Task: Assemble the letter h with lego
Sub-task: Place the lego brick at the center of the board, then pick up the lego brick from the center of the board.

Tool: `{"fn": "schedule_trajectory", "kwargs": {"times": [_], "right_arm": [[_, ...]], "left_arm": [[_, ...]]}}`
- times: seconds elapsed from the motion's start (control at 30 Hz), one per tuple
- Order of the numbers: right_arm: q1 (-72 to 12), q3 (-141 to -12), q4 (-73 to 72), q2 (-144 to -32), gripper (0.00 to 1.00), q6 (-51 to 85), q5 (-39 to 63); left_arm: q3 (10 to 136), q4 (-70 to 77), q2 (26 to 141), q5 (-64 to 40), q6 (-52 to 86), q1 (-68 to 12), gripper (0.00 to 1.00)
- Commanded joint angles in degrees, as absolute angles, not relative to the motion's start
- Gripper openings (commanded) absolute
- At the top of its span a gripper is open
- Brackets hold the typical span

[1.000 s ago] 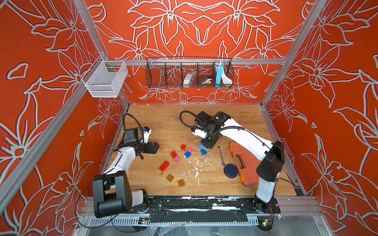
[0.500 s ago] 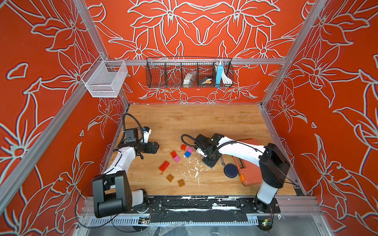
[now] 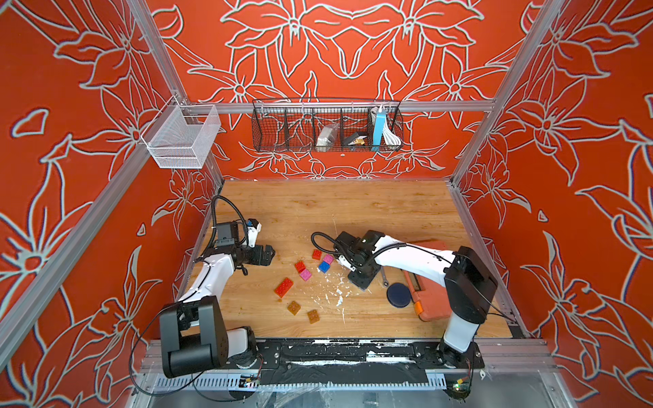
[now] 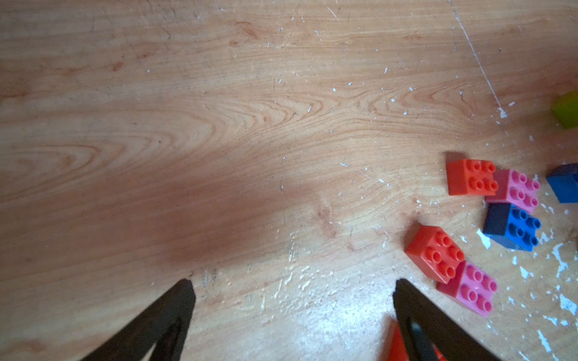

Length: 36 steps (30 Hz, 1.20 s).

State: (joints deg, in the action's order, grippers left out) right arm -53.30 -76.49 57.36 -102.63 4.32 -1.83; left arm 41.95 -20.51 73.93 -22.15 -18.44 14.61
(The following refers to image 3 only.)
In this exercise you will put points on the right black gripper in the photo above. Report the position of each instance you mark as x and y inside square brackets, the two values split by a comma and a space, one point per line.
[360, 284]

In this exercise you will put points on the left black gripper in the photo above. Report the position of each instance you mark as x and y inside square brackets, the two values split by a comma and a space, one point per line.
[255, 256]

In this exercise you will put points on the dark blue lego brick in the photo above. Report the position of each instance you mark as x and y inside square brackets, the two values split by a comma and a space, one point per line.
[324, 267]

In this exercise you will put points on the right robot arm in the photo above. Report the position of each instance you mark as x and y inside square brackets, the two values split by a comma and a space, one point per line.
[469, 284]

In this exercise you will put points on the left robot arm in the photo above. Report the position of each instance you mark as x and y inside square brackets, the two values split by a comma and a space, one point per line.
[193, 334]

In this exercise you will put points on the long red lego brick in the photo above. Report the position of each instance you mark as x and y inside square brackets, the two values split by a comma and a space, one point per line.
[283, 288]

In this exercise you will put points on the red lego brick lower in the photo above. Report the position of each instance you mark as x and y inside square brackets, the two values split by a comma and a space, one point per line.
[300, 266]

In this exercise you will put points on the pink lego brick lower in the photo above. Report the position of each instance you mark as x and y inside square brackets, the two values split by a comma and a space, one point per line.
[305, 275]

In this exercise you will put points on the brown lego plate left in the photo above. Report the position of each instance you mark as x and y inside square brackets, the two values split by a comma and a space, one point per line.
[294, 308]

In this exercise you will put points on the brown lego plate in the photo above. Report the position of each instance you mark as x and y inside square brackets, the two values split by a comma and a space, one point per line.
[313, 316]
[294, 308]

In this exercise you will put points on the brown lego plate right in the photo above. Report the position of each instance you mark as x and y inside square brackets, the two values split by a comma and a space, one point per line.
[313, 316]

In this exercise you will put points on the dark blue round disc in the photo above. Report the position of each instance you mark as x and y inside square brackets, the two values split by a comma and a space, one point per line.
[398, 295]

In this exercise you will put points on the orange tool case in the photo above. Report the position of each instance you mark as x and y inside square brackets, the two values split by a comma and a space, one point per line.
[429, 298]

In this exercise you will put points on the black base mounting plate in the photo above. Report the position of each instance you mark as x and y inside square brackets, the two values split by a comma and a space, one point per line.
[365, 362]

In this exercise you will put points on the black object in basket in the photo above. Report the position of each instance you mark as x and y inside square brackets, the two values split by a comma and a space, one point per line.
[357, 139]

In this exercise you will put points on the clear bag in basket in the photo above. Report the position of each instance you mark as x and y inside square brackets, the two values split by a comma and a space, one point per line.
[327, 138]

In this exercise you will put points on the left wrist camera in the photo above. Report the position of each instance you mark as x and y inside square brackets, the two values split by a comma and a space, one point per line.
[253, 229]

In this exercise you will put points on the black wire wall basket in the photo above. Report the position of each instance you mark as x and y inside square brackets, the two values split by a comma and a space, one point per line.
[293, 125]

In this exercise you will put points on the clear plastic wall bin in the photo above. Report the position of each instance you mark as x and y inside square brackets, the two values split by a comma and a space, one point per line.
[184, 138]

